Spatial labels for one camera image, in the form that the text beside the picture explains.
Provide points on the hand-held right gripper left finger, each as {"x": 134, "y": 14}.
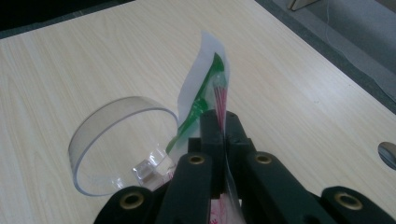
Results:
{"x": 211, "y": 137}

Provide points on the pink and white sugar bag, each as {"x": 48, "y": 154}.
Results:
{"x": 202, "y": 77}

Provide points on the light wooden furniture piece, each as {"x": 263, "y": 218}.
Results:
{"x": 300, "y": 3}

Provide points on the clear plastic cup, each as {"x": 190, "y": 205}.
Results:
{"x": 93, "y": 124}

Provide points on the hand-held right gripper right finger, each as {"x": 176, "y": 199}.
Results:
{"x": 236, "y": 140}

